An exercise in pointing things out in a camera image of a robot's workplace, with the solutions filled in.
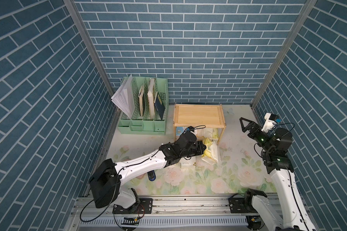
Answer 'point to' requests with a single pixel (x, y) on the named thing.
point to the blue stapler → (152, 175)
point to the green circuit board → (130, 221)
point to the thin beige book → (140, 97)
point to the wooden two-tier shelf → (211, 116)
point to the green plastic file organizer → (143, 124)
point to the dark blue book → (159, 105)
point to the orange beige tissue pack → (200, 133)
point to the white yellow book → (151, 95)
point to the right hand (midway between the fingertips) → (246, 122)
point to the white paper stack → (124, 100)
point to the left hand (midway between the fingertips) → (211, 149)
